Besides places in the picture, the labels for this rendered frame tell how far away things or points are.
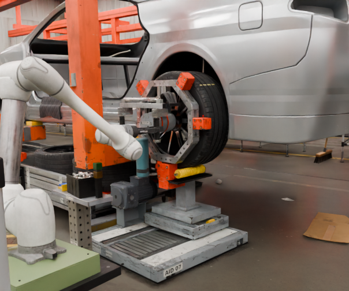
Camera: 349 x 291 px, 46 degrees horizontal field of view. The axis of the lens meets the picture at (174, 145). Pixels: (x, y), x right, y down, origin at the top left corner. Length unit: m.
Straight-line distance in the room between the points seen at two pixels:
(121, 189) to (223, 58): 1.13
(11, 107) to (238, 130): 1.32
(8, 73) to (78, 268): 0.89
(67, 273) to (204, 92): 1.40
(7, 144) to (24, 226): 0.38
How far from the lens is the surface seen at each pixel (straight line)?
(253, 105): 2.48
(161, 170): 2.78
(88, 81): 2.90
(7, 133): 1.96
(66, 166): 3.85
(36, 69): 1.85
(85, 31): 2.92
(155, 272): 2.38
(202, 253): 2.60
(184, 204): 2.91
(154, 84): 2.77
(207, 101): 2.58
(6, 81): 1.97
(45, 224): 1.81
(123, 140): 2.08
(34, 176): 3.85
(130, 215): 3.17
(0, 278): 0.54
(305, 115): 2.35
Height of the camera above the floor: 1.07
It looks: 8 degrees down
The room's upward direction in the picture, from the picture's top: 1 degrees counter-clockwise
